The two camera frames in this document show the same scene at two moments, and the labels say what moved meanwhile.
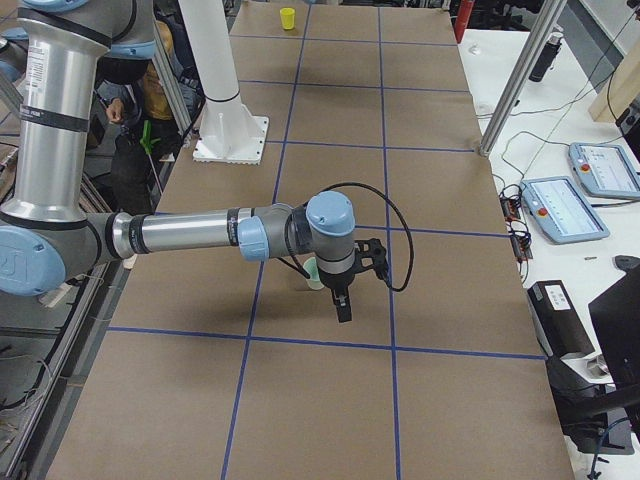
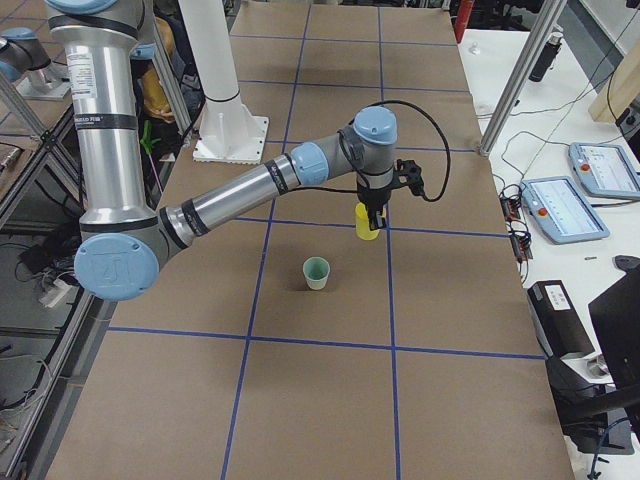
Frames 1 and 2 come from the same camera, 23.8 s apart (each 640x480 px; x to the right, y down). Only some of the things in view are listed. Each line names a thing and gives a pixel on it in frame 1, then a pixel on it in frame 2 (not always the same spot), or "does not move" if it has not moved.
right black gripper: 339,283 → 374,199
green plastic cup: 312,268 does not move
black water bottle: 547,58 does not move
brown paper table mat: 215,365 does not move
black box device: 558,322 does not move
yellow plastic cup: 288,15 → 362,222
